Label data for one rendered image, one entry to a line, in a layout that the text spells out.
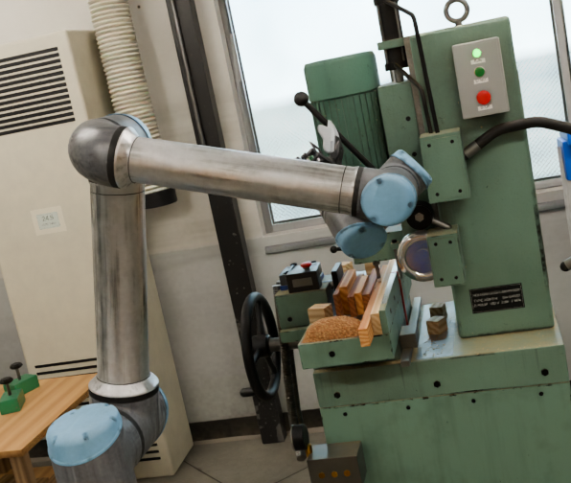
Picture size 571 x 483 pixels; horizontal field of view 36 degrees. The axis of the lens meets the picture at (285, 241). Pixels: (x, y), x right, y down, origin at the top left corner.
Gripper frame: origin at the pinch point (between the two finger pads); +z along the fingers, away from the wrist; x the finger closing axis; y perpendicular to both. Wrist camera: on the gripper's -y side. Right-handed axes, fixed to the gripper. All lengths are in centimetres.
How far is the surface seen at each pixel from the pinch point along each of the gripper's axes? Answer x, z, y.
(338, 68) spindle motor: -15.5, 14.6, -2.4
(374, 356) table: 22.5, -33.7, -27.0
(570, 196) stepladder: -26, 22, -104
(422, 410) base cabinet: 27, -39, -46
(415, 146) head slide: -14.3, -0.2, -22.9
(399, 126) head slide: -15.2, 3.5, -18.4
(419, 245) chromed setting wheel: 1.0, -15.7, -31.3
